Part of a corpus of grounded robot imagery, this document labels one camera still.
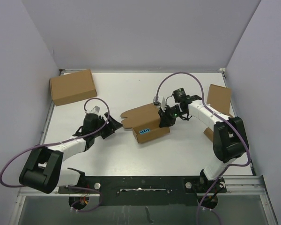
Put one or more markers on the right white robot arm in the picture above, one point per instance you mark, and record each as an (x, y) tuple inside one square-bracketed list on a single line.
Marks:
[(229, 136)]

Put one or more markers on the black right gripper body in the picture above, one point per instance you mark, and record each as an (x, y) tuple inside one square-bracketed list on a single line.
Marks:
[(170, 114)]

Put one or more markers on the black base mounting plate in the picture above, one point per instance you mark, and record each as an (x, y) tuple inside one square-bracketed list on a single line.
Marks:
[(147, 190)]

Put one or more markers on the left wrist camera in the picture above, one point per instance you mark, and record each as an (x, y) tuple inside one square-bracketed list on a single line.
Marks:
[(95, 110)]

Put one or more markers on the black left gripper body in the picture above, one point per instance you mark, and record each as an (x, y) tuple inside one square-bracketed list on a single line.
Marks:
[(100, 124)]

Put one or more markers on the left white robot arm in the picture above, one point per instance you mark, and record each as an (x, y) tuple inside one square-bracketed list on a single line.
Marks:
[(43, 169)]

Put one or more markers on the blue plastic rack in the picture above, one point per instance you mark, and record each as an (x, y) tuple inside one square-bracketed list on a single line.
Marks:
[(144, 131)]

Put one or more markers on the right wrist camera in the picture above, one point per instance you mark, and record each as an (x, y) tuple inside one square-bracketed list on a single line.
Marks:
[(159, 101)]

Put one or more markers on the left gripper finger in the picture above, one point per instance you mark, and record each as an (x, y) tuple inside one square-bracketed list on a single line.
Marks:
[(112, 123), (106, 132)]

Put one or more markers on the aluminium table frame rail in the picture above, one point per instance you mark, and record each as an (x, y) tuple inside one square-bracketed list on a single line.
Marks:
[(185, 151)]

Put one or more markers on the cardboard box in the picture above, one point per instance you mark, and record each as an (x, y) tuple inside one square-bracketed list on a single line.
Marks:
[(219, 98), (143, 117), (208, 134), (72, 87)]

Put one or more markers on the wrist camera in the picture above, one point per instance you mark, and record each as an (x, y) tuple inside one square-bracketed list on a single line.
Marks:
[(159, 101), (95, 110)]

